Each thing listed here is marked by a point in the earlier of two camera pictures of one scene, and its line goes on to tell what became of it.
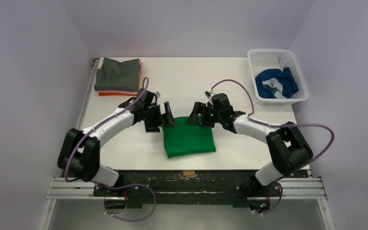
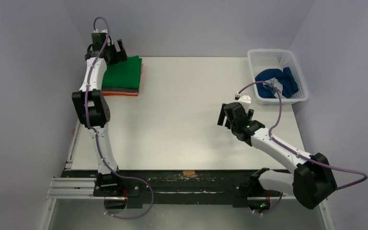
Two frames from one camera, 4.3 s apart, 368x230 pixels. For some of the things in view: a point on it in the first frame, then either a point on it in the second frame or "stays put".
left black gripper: (154, 126) to (111, 47)
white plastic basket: (275, 77) stays put
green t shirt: (186, 139) to (126, 74)
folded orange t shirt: (118, 94) stays put
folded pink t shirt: (141, 67) stays put
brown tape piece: (189, 173) stays put
